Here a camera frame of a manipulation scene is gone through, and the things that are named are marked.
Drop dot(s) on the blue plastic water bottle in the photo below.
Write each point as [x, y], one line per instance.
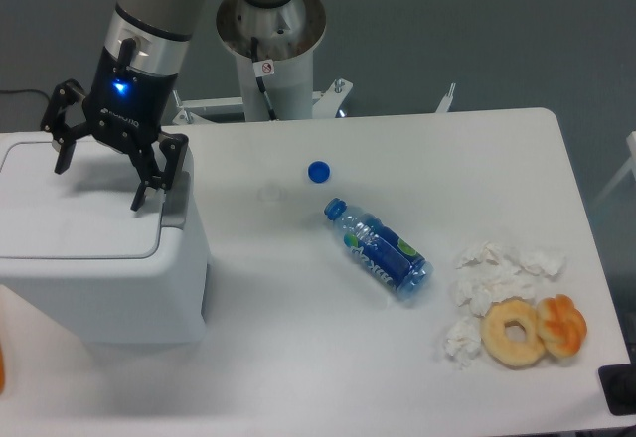
[378, 249]

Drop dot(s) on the crumpled white tissue bottom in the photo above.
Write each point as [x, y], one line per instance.
[463, 343]

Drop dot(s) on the white metal base frame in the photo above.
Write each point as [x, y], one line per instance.
[325, 104]

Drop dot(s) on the white trash can lid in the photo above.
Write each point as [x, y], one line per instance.
[82, 213]

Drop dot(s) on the crumpled white tissue top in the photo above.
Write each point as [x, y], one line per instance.
[494, 253]

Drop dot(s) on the crumpled white tissue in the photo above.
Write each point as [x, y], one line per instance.
[546, 263]
[463, 343]
[494, 253]
[481, 287]

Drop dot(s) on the crumpled white tissue right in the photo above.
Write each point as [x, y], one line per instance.
[546, 263]

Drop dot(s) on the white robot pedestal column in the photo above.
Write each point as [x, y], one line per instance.
[273, 49]

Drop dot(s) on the clear round lid on table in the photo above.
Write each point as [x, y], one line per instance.
[271, 192]

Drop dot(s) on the plain ring donut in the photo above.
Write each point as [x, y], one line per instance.
[509, 334]

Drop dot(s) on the blue bottle cap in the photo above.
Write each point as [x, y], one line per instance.
[318, 172]

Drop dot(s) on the crumpled white tissue middle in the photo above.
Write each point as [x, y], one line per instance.
[481, 287]

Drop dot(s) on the black device at table edge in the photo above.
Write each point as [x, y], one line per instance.
[618, 385]

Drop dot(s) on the white trash can body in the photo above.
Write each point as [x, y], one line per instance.
[157, 299]

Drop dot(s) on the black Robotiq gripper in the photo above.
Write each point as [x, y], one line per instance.
[131, 106]

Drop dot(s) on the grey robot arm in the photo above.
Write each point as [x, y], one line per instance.
[153, 36]

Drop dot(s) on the white frame at right edge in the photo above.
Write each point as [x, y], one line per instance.
[625, 170]

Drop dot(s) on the orange object at left edge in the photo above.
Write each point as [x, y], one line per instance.
[2, 371]

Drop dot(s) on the orange glazed twisted bun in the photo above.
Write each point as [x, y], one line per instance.
[561, 326]

